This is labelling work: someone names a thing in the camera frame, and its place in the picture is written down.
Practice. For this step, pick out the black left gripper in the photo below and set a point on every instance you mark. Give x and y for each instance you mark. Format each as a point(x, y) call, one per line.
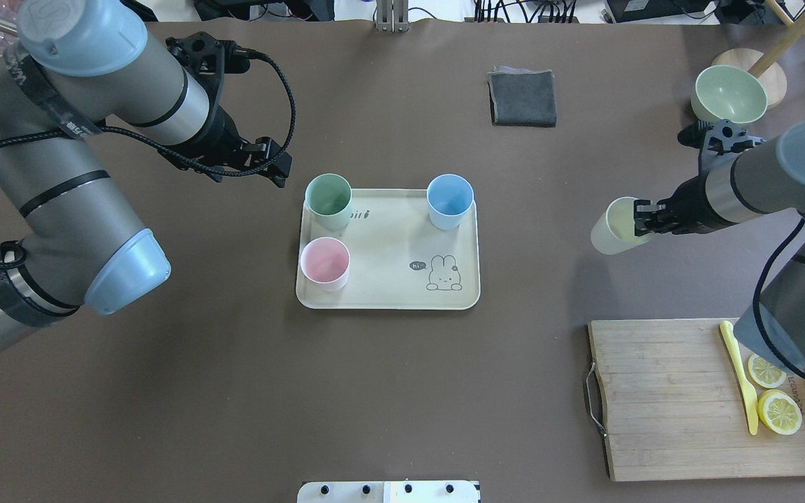
point(219, 137)

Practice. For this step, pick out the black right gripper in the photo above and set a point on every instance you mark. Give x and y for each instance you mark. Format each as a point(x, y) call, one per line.
point(686, 204)

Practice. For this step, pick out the cream yellow cup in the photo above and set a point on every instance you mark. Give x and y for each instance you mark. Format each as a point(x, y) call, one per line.
point(614, 232)

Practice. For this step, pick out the green cup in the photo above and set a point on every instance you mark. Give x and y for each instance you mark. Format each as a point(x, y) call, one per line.
point(329, 198)

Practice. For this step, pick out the pink cup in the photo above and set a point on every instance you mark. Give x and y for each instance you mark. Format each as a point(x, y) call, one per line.
point(325, 262)

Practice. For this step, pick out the blue cup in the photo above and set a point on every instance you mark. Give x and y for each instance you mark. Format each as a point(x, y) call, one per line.
point(449, 197)

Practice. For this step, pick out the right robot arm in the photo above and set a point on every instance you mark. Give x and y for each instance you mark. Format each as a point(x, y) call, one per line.
point(740, 178)

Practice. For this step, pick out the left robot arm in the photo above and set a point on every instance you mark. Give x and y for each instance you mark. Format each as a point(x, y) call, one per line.
point(79, 69)

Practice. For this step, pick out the cream rabbit tray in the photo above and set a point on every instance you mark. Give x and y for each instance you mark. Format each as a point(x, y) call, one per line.
point(399, 259)

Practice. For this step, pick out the green bowl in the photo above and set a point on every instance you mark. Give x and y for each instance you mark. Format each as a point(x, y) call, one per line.
point(728, 93)

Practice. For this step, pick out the grey folded cloth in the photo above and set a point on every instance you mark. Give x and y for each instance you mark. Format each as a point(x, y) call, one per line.
point(522, 97)

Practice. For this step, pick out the wooden cutting board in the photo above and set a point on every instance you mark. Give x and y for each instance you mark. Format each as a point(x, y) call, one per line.
point(671, 408)

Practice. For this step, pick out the yellow plastic knife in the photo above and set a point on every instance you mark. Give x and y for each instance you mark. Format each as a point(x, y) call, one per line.
point(747, 391)

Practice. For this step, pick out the aluminium frame post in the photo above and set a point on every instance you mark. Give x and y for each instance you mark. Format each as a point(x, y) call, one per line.
point(392, 16)

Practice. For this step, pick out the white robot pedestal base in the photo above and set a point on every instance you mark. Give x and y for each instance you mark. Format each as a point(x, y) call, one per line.
point(390, 491)

